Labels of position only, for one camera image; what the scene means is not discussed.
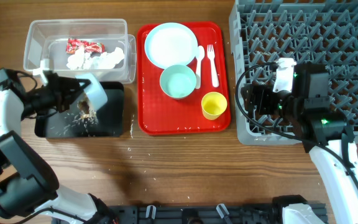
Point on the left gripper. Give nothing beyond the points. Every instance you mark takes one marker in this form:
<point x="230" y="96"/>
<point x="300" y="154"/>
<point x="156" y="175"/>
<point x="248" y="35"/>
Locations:
<point x="59" y="86"/>

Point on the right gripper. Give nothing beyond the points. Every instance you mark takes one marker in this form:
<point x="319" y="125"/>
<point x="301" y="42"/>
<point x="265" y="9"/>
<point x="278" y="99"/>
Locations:
<point x="265" y="91"/>

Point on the light blue small bowl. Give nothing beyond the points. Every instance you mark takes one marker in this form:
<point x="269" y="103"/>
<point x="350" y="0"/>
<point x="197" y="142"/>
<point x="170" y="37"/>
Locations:
<point x="94" y="91"/>

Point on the red snack wrapper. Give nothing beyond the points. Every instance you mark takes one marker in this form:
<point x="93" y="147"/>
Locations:
<point x="74" y="44"/>

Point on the rice and nut leftovers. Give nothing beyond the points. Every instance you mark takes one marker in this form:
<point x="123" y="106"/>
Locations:
<point x="80" y="120"/>

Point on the yellow plastic cup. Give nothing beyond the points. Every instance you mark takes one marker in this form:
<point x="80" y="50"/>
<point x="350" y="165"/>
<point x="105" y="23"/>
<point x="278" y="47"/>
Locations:
<point x="213" y="105"/>

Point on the white plastic spoon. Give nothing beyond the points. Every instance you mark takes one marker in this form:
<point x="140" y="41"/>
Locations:
<point x="199" y="58"/>

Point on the mint green bowl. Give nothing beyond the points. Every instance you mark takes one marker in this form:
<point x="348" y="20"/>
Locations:
<point x="177" y="81"/>

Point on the light blue plate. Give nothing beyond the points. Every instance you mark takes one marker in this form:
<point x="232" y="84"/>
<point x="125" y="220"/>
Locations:
<point x="170" y="44"/>

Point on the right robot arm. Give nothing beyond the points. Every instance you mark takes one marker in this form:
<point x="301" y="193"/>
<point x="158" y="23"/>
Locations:
<point x="300" y="96"/>

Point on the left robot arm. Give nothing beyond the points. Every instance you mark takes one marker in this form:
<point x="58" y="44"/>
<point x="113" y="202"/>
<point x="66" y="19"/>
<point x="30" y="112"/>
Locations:
<point x="28" y="185"/>

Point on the grey dishwasher rack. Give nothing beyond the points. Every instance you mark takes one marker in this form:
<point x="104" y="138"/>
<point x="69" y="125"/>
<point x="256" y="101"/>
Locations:
<point x="323" y="32"/>

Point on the black plastic tray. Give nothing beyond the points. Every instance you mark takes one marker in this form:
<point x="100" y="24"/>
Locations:
<point x="110" y="116"/>

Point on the clear plastic bin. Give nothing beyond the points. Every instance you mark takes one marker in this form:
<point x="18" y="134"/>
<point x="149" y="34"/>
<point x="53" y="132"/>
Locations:
<point x="47" y="40"/>

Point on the pink plastic fork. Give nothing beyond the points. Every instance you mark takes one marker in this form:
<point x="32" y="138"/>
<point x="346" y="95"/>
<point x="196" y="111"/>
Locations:
<point x="211" y="57"/>

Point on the red serving tray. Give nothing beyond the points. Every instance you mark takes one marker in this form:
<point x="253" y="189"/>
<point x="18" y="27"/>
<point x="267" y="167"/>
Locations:
<point x="158" y="114"/>

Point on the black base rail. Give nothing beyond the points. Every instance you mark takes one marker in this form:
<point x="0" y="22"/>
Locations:
<point x="245" y="214"/>

